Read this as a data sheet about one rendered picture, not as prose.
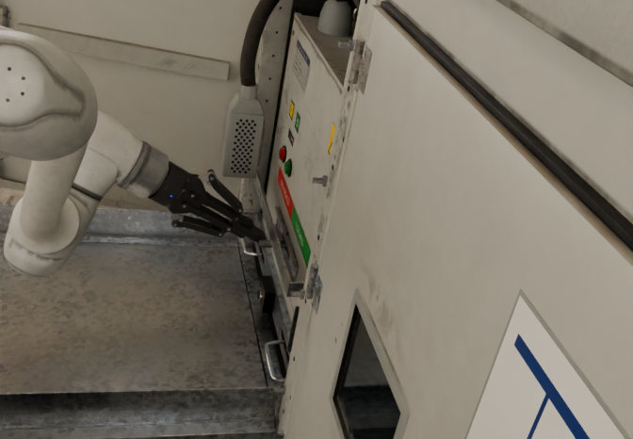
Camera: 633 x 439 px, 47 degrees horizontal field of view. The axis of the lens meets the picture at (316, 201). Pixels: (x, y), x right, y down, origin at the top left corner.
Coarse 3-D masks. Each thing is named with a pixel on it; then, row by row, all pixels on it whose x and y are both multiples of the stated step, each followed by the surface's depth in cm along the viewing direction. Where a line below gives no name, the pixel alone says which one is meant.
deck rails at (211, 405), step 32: (0, 224) 154; (96, 224) 159; (128, 224) 161; (160, 224) 162; (0, 416) 110; (32, 416) 111; (64, 416) 112; (96, 416) 114; (128, 416) 115; (160, 416) 116; (192, 416) 118; (224, 416) 119; (256, 416) 121
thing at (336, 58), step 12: (300, 24) 136; (312, 24) 137; (312, 36) 129; (324, 36) 132; (336, 36) 133; (348, 36) 134; (324, 48) 125; (336, 48) 126; (324, 60) 118; (336, 60) 120; (348, 60) 121; (336, 72) 113
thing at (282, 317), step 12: (264, 228) 160; (264, 252) 153; (264, 264) 153; (276, 276) 144; (276, 288) 141; (276, 300) 140; (276, 312) 139; (276, 324) 139; (288, 324) 132; (288, 336) 129; (288, 360) 128
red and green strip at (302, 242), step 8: (280, 168) 147; (280, 176) 147; (280, 184) 147; (288, 192) 139; (288, 200) 139; (288, 208) 138; (296, 216) 132; (296, 224) 132; (296, 232) 132; (304, 240) 125; (304, 248) 125; (304, 256) 125
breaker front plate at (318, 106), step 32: (288, 64) 144; (320, 64) 121; (288, 96) 143; (320, 96) 120; (288, 128) 142; (320, 128) 119; (320, 160) 118; (320, 192) 117; (288, 224) 138; (288, 256) 137
